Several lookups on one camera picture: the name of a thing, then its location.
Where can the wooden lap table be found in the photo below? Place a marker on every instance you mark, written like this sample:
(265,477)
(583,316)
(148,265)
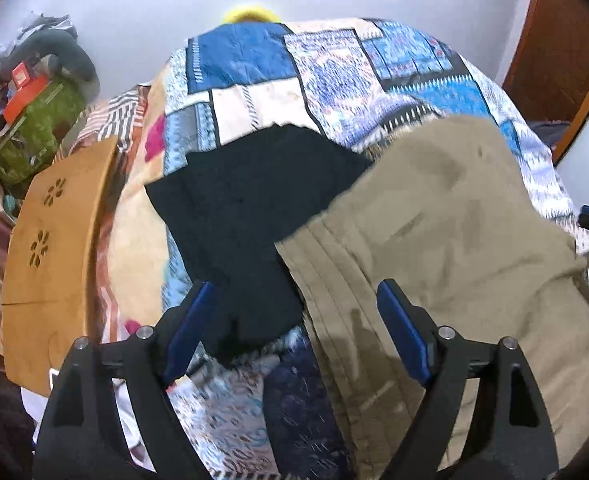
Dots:
(48,294)

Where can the wooden door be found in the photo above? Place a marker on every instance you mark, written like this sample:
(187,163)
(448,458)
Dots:
(548,79)

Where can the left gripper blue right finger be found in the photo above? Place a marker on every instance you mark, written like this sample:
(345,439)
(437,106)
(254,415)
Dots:
(510,434)

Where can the blue patchwork bed quilt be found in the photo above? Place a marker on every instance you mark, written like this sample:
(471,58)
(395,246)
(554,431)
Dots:
(359,83)

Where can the green storage bag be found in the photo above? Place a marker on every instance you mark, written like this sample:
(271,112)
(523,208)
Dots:
(33,139)

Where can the khaki pants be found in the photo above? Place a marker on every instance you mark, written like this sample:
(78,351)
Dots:
(444,213)

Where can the yellow curved bed rail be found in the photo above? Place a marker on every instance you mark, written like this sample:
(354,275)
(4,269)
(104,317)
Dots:
(250,14)

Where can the pile of grey clothes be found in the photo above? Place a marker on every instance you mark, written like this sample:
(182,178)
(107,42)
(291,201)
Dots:
(4,55)

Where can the black folded garment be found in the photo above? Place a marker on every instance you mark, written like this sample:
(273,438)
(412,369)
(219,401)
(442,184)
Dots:
(227,209)

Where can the orange box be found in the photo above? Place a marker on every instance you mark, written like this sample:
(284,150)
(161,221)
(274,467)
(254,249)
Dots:
(24,97)

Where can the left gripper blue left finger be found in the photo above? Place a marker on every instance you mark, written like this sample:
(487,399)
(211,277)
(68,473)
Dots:
(81,435)

